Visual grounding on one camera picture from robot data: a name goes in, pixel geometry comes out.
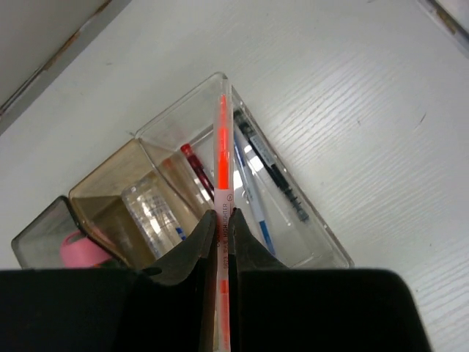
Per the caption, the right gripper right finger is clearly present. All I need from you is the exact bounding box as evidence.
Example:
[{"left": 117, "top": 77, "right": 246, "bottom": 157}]
[{"left": 230, "top": 210, "right": 431, "bottom": 351}]

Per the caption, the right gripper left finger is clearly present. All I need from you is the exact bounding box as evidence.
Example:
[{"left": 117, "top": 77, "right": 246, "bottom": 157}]
[{"left": 1, "top": 210, "right": 217, "bottom": 351}]

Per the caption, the blue clear highlighter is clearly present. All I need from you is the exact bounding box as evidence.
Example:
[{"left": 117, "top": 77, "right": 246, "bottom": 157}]
[{"left": 234, "top": 127, "right": 276, "bottom": 256}]

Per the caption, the clear glue bottle blue cap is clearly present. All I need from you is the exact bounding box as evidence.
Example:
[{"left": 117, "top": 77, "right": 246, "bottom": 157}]
[{"left": 121, "top": 173, "right": 187, "bottom": 258}]

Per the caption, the black gel pen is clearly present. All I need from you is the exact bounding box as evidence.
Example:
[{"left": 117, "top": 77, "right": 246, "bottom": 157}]
[{"left": 234, "top": 109, "right": 309, "bottom": 223}]

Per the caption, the red gel pen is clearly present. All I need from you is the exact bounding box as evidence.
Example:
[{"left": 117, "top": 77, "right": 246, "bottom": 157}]
[{"left": 180, "top": 143, "right": 215, "bottom": 201}]

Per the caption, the orange highlighter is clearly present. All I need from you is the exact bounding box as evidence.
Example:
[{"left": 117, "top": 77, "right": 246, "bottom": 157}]
[{"left": 213, "top": 74, "right": 233, "bottom": 351}]

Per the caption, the transparent desk organizer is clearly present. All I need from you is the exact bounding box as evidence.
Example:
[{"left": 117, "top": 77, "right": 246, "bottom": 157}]
[{"left": 11, "top": 73, "right": 353, "bottom": 268}]

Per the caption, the aluminium rail right side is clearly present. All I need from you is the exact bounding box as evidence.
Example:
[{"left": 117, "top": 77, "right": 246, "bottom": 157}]
[{"left": 417, "top": 0, "right": 468, "bottom": 58}]

